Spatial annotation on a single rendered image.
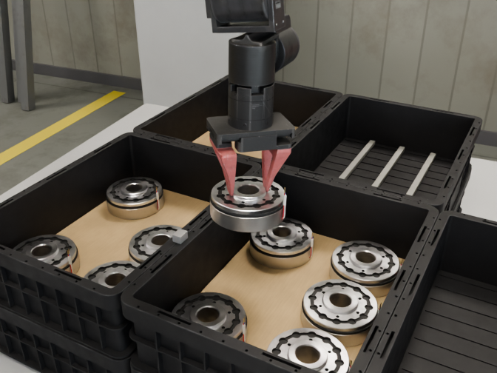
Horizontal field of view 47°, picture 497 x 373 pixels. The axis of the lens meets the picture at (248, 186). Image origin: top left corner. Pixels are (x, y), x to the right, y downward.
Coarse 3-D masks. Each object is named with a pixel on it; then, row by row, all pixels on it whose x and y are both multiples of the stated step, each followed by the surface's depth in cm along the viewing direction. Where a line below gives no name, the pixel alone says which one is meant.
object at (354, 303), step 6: (324, 294) 78; (330, 294) 78; (336, 294) 79; (342, 294) 79; (348, 294) 78; (324, 300) 77; (354, 300) 77; (324, 306) 77; (330, 306) 76; (336, 306) 76; (348, 306) 76; (354, 306) 76; (336, 312) 75; (342, 312) 75; (348, 312) 75
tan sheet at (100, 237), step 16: (176, 192) 110; (96, 208) 105; (176, 208) 105; (192, 208) 105; (80, 224) 100; (96, 224) 100; (112, 224) 100; (128, 224) 100; (144, 224) 100; (160, 224) 100; (176, 224) 100; (80, 240) 96; (96, 240) 96; (112, 240) 96; (128, 240) 96; (80, 256) 92; (96, 256) 92; (112, 256) 92; (128, 256) 92; (80, 272) 88
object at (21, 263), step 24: (168, 144) 105; (72, 168) 97; (24, 192) 90; (0, 264) 77; (24, 264) 74; (48, 264) 74; (144, 264) 74; (72, 288) 71; (96, 288) 70; (120, 288) 70
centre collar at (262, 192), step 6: (234, 186) 77; (240, 186) 78; (246, 186) 78; (252, 186) 78; (258, 186) 78; (234, 192) 76; (258, 192) 76; (264, 192) 76; (240, 198) 75; (246, 198) 75; (252, 198) 75; (258, 198) 75
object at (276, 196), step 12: (240, 180) 81; (252, 180) 81; (216, 192) 77; (228, 192) 77; (276, 192) 78; (216, 204) 75; (228, 204) 74; (240, 204) 74; (252, 204) 74; (264, 204) 75; (276, 204) 74
